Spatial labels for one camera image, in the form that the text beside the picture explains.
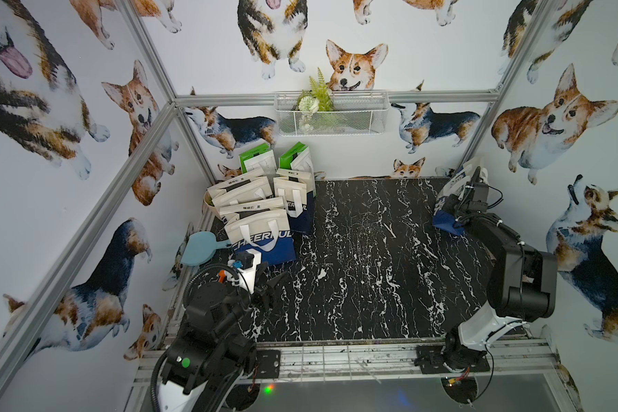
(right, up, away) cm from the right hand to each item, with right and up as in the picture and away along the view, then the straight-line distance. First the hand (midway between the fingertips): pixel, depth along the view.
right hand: (450, 195), depth 93 cm
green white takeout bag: (-69, +13, +2) cm, 71 cm away
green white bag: (-56, +14, 0) cm, 57 cm away
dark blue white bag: (-55, +2, -9) cm, 56 cm away
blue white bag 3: (-1, -9, +5) cm, 10 cm away
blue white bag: (-72, +2, -8) cm, 72 cm away
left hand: (-57, -19, -28) cm, 66 cm away
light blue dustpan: (-93, -20, +5) cm, 95 cm away
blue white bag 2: (-65, -10, -13) cm, 67 cm away
